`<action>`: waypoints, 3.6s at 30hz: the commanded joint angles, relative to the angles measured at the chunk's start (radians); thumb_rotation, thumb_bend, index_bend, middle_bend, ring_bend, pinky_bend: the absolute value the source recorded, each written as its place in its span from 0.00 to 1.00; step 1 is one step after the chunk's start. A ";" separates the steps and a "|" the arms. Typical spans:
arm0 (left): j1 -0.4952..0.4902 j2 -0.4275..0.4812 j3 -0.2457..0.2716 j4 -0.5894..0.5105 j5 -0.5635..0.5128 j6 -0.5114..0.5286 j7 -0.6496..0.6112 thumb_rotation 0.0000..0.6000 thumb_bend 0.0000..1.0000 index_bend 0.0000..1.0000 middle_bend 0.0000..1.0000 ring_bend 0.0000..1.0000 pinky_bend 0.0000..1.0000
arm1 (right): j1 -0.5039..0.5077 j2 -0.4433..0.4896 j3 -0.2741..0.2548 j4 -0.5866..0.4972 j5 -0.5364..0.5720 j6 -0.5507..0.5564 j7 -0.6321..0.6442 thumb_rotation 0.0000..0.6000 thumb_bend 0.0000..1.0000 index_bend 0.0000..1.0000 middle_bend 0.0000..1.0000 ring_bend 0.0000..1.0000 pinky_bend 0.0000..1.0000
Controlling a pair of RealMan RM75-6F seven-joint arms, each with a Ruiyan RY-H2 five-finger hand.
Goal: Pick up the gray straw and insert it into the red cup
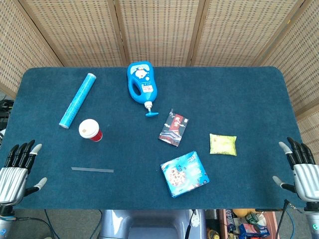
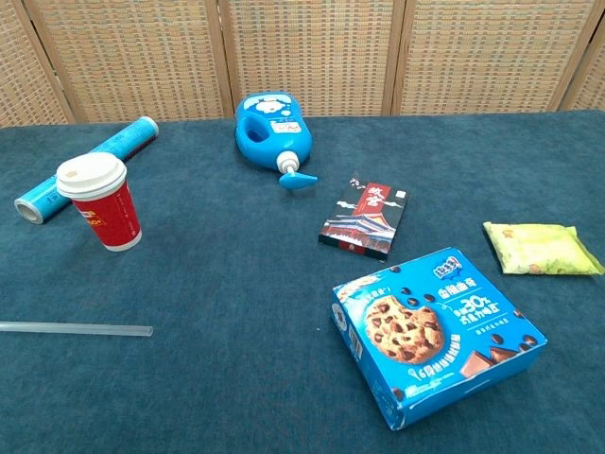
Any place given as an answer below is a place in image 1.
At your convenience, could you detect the thin black cable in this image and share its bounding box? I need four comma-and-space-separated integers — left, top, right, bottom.
274, 199, 291, 239

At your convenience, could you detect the blue cling film roll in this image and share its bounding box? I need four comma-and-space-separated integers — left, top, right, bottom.
59, 73, 97, 129

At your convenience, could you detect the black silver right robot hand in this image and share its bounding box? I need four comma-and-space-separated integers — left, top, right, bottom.
272, 136, 319, 204

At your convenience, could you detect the black equipment with cables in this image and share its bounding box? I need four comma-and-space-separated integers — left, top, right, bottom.
0, 99, 13, 131

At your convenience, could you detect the translucent plastic strip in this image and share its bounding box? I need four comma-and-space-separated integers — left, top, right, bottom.
71, 166, 115, 173

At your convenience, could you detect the dark palace print box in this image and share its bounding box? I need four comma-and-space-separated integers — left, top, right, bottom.
158, 108, 189, 147

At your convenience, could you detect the black cable on floor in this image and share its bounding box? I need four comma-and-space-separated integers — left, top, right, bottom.
13, 216, 59, 239

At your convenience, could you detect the red box of snacks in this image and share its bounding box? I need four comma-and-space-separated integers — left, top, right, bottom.
219, 208, 278, 239

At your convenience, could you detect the black cable with plug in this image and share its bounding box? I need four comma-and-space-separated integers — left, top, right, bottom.
186, 210, 198, 239

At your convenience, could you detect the blue chocolate cookie box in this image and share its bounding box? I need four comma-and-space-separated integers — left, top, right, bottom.
160, 150, 210, 199

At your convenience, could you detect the red paper cup white lid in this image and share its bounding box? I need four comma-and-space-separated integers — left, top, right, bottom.
78, 119, 103, 142

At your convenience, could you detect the yellow green snack packet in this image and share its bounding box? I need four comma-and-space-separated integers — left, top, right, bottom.
209, 133, 237, 156

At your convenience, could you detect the bamboo folding screen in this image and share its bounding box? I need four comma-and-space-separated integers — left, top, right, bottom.
0, 0, 319, 156

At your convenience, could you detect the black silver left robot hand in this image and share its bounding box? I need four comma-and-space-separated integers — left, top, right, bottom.
0, 139, 48, 205

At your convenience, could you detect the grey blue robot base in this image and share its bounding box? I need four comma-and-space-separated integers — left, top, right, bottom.
99, 209, 207, 239

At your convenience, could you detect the blue cartoon pump bottle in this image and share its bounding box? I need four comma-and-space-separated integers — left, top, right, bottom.
127, 62, 159, 118

